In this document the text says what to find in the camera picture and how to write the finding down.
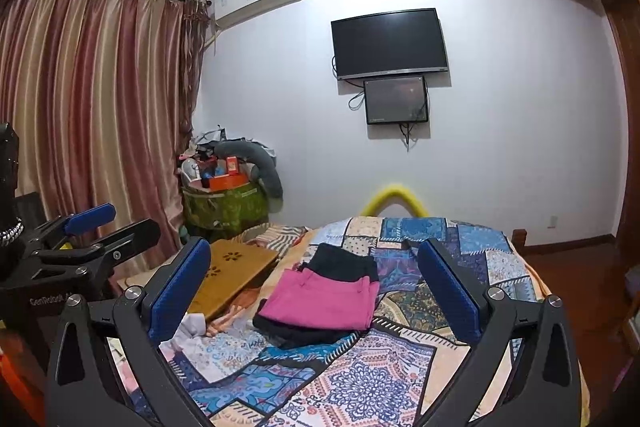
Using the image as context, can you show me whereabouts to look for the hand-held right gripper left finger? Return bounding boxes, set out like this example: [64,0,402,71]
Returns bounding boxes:
[45,237,212,427]

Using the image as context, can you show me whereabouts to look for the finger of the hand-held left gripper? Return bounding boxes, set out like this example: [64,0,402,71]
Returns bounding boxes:
[87,219,162,269]
[30,203,117,254]

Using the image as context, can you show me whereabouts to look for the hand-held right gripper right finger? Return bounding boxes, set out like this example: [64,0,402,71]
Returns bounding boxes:
[417,238,589,427]

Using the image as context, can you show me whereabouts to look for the pink pants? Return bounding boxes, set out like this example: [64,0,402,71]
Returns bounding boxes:
[260,269,381,330]

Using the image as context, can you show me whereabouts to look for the dark teal pants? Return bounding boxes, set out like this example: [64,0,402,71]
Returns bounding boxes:
[252,243,381,350]

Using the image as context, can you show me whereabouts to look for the white crumpled cloth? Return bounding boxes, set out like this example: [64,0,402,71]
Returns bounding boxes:
[160,313,208,350]

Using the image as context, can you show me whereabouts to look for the green fabric storage bag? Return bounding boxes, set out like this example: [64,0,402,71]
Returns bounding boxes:
[181,184,271,238]

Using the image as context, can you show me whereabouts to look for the orange box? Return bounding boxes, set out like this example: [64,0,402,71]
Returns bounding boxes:
[207,173,249,190]

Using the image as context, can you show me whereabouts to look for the pink beige curtain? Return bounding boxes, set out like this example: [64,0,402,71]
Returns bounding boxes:
[0,0,208,288]

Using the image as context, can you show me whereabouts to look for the yellow foam tube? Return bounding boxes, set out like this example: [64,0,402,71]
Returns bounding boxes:
[361,183,428,220]

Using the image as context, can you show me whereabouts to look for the patchwork patterned blanket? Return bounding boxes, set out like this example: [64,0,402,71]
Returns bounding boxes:
[107,216,591,427]

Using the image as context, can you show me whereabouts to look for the small black wall monitor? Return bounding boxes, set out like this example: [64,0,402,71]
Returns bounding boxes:
[363,75,430,125]

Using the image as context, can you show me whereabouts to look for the black television cable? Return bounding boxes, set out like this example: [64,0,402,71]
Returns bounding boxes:
[348,79,366,110]

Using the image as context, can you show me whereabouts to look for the black wall television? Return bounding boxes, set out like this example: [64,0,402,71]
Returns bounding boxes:
[331,8,449,81]

